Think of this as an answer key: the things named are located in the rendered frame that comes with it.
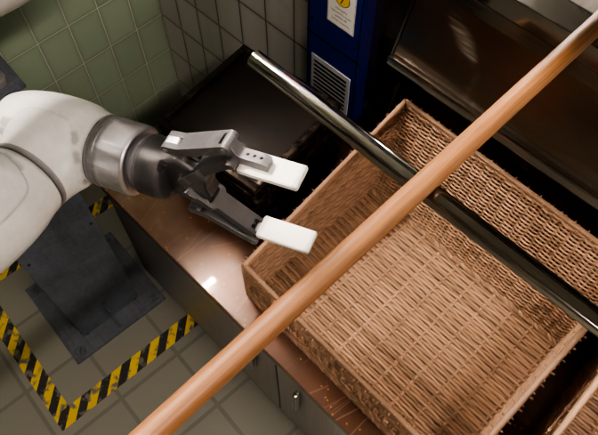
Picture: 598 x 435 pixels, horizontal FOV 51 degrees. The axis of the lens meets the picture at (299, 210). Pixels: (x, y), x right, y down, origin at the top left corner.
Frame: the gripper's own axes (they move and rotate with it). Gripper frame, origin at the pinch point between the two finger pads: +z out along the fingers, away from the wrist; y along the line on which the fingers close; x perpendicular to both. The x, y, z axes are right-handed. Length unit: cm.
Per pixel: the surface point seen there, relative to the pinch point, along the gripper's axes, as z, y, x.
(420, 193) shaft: 11.1, 6.1, -10.8
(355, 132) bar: -0.3, 7.9, -18.5
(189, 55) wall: -86, 83, -88
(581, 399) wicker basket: 43, 51, -9
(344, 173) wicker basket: -11, 48, -38
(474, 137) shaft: 15.0, 6.2, -21.5
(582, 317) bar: 33.0, 11.7, -4.2
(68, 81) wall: -109, 73, -58
